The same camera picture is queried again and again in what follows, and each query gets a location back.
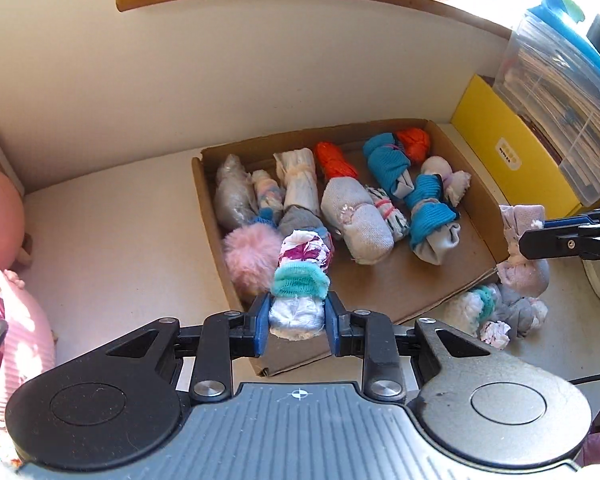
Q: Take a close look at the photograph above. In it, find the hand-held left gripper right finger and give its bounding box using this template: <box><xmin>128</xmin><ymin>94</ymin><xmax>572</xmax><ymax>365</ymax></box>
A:
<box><xmin>326</xmin><ymin>291</ymin><xmax>503</xmax><ymax>404</ymax></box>

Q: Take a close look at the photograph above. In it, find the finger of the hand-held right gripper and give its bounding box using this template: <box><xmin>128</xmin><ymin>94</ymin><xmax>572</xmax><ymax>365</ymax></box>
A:
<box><xmin>521</xmin><ymin>225</ymin><xmax>600</xmax><ymax>267</ymax></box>
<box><xmin>544</xmin><ymin>205</ymin><xmax>600</xmax><ymax>232</ymax></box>

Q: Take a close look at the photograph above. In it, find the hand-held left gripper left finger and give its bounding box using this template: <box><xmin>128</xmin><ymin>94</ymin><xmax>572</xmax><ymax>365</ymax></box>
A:
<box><xmin>105</xmin><ymin>292</ymin><xmax>273</xmax><ymax>404</ymax></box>

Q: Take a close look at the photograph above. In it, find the lavender cloth bundle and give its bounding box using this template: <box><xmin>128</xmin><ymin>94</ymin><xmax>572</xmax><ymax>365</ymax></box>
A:
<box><xmin>495</xmin><ymin>204</ymin><xmax>552</xmax><ymax>297</ymax></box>

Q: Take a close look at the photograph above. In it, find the shallow cardboard box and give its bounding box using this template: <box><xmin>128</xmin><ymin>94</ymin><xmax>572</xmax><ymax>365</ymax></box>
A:
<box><xmin>191</xmin><ymin>119</ymin><xmax>513</xmax><ymax>378</ymax></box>

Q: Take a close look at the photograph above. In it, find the purple patterned bundle teal band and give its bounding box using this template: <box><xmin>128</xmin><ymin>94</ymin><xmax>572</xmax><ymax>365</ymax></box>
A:
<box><xmin>267</xmin><ymin>229</ymin><xmax>335</xmax><ymax>343</ymax></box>

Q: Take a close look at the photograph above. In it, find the pink fluffy pompom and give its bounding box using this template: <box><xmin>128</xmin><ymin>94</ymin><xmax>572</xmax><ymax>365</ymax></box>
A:
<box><xmin>222</xmin><ymin>225</ymin><xmax>285</xmax><ymax>297</ymax></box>

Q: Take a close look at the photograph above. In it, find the light grey knit bundle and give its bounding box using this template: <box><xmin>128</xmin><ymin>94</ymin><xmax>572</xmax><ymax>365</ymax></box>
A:
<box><xmin>321</xmin><ymin>176</ymin><xmax>397</xmax><ymax>266</ymax></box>

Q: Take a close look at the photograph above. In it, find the grey bundle blue band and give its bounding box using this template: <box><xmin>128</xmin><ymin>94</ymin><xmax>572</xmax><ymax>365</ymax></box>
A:
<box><xmin>252</xmin><ymin>205</ymin><xmax>335</xmax><ymax>253</ymax></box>

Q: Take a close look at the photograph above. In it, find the blue knit bundle black trim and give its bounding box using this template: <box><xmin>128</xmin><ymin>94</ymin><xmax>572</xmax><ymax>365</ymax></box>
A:
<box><xmin>405</xmin><ymin>174</ymin><xmax>462</xmax><ymax>266</ymax></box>

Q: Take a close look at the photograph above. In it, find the striped cloth bundle pink band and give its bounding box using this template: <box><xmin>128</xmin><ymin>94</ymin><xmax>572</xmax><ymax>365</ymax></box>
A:
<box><xmin>366</xmin><ymin>186</ymin><xmax>411</xmax><ymax>242</ymax></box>

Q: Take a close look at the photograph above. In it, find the blue knit bundle braided band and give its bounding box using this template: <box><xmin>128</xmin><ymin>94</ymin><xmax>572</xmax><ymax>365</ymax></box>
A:
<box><xmin>362</xmin><ymin>132</ymin><xmax>417</xmax><ymax>200</ymax></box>

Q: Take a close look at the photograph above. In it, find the orange mesh bundle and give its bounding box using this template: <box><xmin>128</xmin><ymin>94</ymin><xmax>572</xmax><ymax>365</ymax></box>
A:
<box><xmin>314</xmin><ymin>141</ymin><xmax>361</xmax><ymax>181</ymax></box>
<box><xmin>395</xmin><ymin>127</ymin><xmax>432</xmax><ymax>165</ymax></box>

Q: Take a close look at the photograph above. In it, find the grey knotted sock bundle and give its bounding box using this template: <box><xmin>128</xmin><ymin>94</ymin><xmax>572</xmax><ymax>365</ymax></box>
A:
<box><xmin>490</xmin><ymin>282</ymin><xmax>551</xmax><ymax>340</ymax></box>

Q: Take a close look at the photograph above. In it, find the white bubble bundle teal band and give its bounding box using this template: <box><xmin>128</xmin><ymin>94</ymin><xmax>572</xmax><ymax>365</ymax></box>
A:
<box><xmin>442</xmin><ymin>284</ymin><xmax>503</xmax><ymax>338</ymax></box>

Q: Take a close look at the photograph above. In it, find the small purple patterned cloth wad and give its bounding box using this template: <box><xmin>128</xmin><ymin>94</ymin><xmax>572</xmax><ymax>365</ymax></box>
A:
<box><xmin>480</xmin><ymin>321</ymin><xmax>512</xmax><ymax>351</ymax></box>

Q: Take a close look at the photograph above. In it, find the yellow cardboard box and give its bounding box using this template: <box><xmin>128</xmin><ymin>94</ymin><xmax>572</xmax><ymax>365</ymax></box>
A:
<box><xmin>450</xmin><ymin>74</ymin><xmax>583</xmax><ymax>218</ymax></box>

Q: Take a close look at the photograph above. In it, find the clear plastic bin with papers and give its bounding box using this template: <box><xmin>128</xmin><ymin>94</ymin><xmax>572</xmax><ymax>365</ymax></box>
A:
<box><xmin>492</xmin><ymin>10</ymin><xmax>600</xmax><ymax>208</ymax></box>

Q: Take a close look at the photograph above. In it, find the grey plastic wrapped bundle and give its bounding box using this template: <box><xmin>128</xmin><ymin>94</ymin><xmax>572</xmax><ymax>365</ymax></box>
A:
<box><xmin>214</xmin><ymin>154</ymin><xmax>258</xmax><ymax>233</ymax></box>

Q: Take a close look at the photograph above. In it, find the small white pink blue bundle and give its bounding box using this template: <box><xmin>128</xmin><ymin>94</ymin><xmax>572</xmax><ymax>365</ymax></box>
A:
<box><xmin>251</xmin><ymin>169</ymin><xmax>286</xmax><ymax>223</ymax></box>

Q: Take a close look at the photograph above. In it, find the white rolled cloth bundle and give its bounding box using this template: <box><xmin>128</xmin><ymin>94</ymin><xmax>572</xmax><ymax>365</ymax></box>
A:
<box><xmin>272</xmin><ymin>147</ymin><xmax>322</xmax><ymax>218</ymax></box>

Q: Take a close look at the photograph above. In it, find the blue plastic lid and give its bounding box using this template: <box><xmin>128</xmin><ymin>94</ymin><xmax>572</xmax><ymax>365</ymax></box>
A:
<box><xmin>525</xmin><ymin>0</ymin><xmax>600</xmax><ymax>78</ymax></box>

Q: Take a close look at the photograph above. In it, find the pink ribbed bag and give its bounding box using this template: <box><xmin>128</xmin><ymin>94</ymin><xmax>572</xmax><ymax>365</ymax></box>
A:
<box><xmin>0</xmin><ymin>255</ymin><xmax>57</xmax><ymax>423</ymax></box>

